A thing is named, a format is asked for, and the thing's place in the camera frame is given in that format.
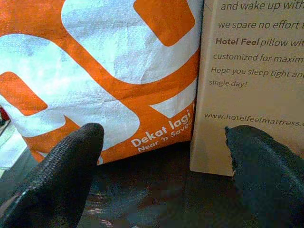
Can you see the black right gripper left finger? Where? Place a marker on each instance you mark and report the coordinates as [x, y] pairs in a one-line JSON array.
[[59, 171]]

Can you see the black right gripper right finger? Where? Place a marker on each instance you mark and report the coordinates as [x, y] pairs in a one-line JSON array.
[[268, 175]]

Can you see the beige printed pillow box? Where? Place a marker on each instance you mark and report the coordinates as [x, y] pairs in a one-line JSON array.
[[249, 76]]

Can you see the orange and white woven bag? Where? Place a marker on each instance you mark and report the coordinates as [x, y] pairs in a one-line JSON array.
[[102, 71]]

